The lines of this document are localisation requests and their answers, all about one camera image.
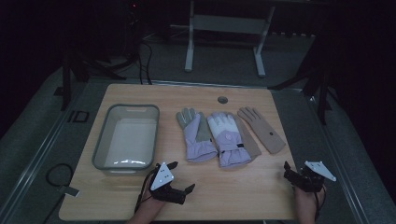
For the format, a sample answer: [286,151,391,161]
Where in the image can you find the purple ski glove grey palm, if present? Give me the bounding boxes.
[176,107,219,163]

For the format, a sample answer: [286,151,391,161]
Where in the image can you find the black hanging cables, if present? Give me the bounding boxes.
[135,39,154,86]

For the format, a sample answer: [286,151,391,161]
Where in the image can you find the white metal desk frame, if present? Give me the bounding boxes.
[170,0,276,78]

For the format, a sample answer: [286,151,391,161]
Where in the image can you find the person's left hand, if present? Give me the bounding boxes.
[138,189,168,214]

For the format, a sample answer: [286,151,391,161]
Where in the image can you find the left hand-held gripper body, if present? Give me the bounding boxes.
[149,161,189,205]

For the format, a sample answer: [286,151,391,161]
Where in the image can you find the right hand-held gripper cable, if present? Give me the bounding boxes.
[313,185,328,222]

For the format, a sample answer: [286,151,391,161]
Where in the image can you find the grey plastic bin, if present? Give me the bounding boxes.
[92,103,161,174]

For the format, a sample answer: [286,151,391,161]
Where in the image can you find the plain beige knit glove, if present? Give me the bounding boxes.
[232,113,262,161]

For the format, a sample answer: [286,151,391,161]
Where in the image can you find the person's right hand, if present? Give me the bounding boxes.
[293,186,325,214]

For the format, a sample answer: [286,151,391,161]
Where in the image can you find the purple and white ski glove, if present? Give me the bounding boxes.
[206,111,253,169]

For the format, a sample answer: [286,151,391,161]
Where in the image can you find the beige knit glove with button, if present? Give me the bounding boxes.
[236,106,287,155]

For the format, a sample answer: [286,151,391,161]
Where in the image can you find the black floor cable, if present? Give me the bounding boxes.
[41,162,75,224]

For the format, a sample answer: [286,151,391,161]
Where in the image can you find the grey tape piece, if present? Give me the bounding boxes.
[57,185,80,198]

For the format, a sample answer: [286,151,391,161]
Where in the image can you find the black tripod stand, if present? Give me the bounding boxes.
[268,36,341,126]
[53,46,127,112]

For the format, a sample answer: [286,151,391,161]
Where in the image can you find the hand-held gripper cable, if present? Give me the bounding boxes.
[134,164,162,215]
[313,185,328,222]

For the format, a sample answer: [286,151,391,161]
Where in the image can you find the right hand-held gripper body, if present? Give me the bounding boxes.
[293,160,337,193]

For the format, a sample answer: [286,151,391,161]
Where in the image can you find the left hand-held gripper cable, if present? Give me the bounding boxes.
[134,164,162,215]

